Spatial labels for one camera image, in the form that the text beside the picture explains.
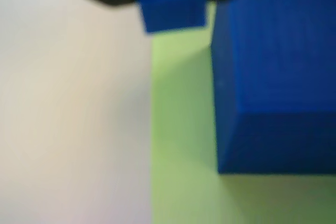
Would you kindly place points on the tiny blue cube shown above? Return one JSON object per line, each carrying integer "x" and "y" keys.
{"x": 173, "y": 9}

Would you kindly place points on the large blue cube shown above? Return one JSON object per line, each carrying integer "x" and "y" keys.
{"x": 275, "y": 77}

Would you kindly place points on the green paper square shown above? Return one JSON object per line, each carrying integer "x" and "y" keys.
{"x": 183, "y": 129}

